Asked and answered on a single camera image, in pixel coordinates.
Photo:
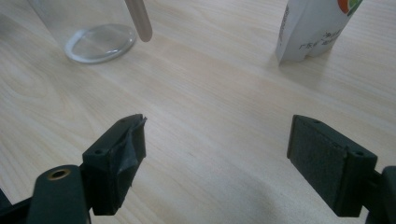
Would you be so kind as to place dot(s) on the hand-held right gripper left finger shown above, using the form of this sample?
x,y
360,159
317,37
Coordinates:
x,y
109,165

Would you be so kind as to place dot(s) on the translucent plastic spoon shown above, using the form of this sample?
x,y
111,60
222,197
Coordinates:
x,y
140,18

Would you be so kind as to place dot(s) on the white and blue milk pouch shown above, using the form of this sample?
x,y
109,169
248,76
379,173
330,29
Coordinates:
x,y
311,28

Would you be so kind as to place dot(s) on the clear glass cup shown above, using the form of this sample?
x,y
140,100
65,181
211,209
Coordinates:
x,y
99,43

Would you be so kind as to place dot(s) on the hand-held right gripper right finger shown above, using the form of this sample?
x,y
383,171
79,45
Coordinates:
x,y
323,161

